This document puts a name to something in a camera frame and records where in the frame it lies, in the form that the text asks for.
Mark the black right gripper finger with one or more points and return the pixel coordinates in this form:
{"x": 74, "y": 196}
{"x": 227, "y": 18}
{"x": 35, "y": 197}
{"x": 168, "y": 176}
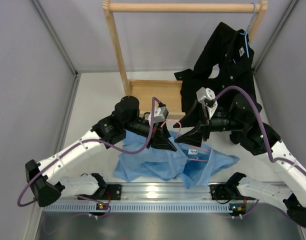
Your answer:
{"x": 195, "y": 116}
{"x": 194, "y": 137}

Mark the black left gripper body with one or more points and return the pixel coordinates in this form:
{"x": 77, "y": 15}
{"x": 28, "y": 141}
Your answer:
{"x": 140, "y": 126}

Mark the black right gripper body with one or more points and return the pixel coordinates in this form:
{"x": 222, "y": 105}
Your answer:
{"x": 225, "y": 123}

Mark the light blue shirt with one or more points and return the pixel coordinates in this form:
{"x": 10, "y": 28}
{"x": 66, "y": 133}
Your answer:
{"x": 193, "y": 165}

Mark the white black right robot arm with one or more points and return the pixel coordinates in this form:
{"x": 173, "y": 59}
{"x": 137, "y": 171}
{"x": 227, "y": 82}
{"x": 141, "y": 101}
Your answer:
{"x": 267, "y": 171}

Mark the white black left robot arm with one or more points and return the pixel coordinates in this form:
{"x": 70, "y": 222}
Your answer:
{"x": 48, "y": 178}

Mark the black shirt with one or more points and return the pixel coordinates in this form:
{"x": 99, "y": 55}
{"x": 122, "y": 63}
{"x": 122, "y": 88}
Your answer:
{"x": 214, "y": 69}

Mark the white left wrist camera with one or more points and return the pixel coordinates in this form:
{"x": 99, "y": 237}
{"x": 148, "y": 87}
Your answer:
{"x": 159, "y": 115}

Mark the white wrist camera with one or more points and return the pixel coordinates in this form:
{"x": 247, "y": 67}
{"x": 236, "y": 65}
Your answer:
{"x": 206, "y": 97}
{"x": 159, "y": 115}

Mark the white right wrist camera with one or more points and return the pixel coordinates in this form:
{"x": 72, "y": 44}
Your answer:
{"x": 206, "y": 97}

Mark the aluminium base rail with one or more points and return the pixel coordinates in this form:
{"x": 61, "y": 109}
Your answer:
{"x": 176, "y": 192}

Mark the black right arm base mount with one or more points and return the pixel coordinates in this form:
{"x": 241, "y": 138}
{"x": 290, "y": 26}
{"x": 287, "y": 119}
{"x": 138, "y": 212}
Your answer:
{"x": 224, "y": 192}

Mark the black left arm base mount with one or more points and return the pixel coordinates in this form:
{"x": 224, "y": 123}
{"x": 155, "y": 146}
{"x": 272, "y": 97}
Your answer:
{"x": 110, "y": 192}

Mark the blue wire hanger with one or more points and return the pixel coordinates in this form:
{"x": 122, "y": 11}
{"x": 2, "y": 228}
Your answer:
{"x": 241, "y": 46}

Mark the slotted grey cable duct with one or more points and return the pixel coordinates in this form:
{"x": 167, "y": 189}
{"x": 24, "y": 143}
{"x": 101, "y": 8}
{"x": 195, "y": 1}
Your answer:
{"x": 123, "y": 207}

